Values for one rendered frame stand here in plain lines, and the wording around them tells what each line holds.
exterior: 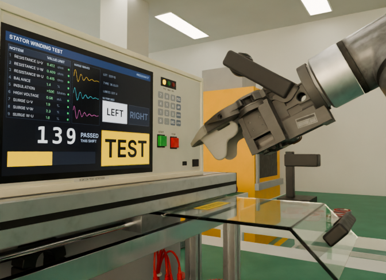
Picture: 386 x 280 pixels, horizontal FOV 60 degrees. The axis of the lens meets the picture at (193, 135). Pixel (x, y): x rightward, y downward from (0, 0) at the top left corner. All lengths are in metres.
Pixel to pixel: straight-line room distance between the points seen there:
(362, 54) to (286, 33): 5.69
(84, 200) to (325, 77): 0.33
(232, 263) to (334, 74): 0.49
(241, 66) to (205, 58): 6.15
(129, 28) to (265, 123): 4.31
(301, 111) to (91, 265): 0.33
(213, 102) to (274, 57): 2.12
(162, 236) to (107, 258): 0.12
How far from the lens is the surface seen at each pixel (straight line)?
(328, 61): 0.45
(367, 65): 0.45
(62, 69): 0.45
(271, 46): 6.14
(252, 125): 0.48
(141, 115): 0.54
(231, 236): 0.77
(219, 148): 0.50
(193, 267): 0.84
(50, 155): 0.43
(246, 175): 4.04
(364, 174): 5.61
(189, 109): 0.67
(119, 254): 0.47
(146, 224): 0.60
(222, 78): 4.55
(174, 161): 0.62
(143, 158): 0.54
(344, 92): 0.45
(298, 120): 0.47
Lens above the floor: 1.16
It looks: 3 degrees up
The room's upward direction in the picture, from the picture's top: straight up
